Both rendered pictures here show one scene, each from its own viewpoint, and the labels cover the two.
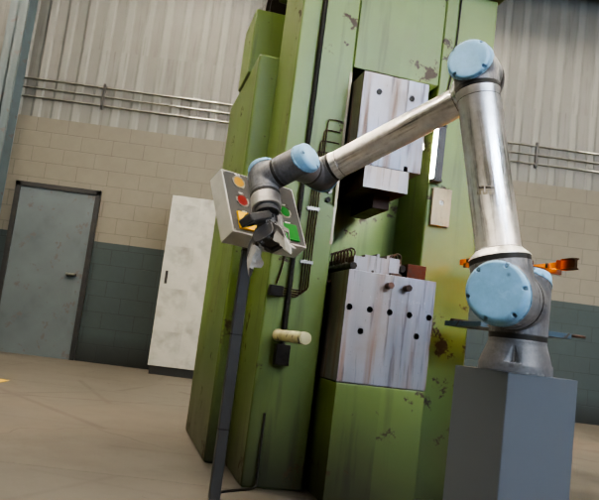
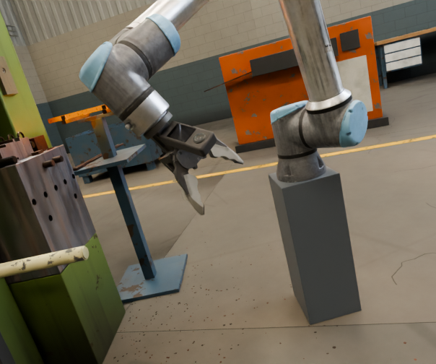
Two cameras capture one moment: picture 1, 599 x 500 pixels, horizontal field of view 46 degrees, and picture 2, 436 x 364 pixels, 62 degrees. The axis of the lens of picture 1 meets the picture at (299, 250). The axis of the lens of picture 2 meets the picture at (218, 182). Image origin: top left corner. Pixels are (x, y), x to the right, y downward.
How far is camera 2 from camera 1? 1.91 m
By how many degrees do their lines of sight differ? 73
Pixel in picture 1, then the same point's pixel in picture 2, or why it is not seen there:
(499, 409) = (338, 197)
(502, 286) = (361, 118)
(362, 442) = (93, 300)
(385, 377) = (79, 241)
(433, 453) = not seen: hidden behind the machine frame
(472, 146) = (314, 9)
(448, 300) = not seen: hidden behind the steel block
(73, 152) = not seen: outside the picture
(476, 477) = (328, 244)
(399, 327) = (66, 196)
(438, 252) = (21, 118)
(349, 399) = (73, 278)
